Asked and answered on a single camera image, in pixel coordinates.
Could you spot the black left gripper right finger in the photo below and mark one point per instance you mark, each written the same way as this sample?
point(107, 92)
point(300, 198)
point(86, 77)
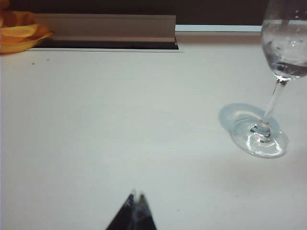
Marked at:
point(146, 220)

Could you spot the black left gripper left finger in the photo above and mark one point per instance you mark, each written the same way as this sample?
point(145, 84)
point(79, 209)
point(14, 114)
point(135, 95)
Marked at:
point(124, 220)

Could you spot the clear stemmed wine glass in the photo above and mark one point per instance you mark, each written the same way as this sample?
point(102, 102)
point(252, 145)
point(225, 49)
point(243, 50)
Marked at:
point(283, 48)

